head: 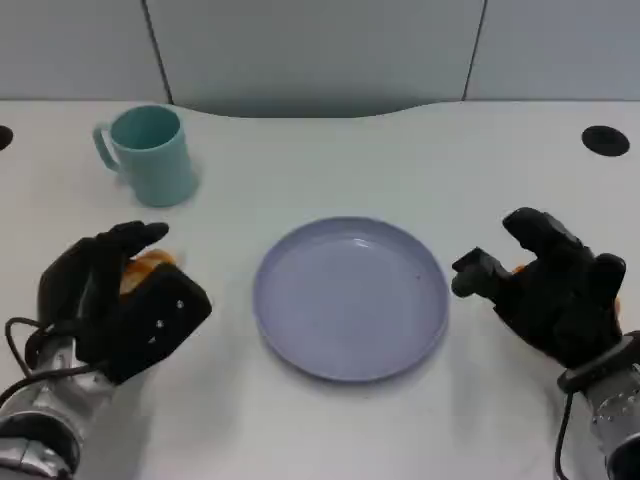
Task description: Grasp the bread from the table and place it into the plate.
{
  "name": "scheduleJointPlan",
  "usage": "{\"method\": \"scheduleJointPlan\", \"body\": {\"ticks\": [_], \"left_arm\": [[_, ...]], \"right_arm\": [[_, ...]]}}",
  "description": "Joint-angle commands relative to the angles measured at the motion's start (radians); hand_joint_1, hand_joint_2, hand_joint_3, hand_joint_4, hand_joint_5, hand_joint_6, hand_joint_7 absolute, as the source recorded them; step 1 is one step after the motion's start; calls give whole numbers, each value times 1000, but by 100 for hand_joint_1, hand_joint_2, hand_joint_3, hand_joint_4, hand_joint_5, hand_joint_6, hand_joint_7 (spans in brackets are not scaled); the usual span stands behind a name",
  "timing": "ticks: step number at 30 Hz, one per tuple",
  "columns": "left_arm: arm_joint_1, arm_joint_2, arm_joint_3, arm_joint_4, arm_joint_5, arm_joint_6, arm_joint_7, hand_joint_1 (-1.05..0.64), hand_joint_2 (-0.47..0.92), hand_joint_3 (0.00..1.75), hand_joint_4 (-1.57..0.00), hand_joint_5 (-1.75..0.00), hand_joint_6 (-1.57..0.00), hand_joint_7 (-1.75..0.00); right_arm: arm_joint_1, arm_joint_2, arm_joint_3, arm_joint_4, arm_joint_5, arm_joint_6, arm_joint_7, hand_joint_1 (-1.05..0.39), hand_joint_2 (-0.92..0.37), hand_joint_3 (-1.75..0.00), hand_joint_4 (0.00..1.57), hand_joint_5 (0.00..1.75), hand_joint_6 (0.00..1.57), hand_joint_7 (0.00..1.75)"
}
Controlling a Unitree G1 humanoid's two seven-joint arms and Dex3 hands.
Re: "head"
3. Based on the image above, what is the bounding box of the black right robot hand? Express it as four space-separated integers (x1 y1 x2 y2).
450 207 628 371

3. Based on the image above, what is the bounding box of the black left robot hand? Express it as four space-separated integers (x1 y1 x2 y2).
37 221 214 386

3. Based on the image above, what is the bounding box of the orange and white toy bread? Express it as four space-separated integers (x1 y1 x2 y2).
512 263 624 319
119 248 187 301

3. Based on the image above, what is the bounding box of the pale green mug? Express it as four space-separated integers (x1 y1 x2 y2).
92 104 201 209

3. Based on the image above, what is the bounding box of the lilac plate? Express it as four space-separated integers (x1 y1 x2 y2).
253 215 451 385

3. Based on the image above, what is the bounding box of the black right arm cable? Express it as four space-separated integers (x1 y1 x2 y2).
552 390 576 480

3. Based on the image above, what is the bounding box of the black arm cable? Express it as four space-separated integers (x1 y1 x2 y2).
552 390 576 480
0 317 96 401

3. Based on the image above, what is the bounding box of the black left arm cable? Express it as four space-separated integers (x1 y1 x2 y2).
0 317 96 401

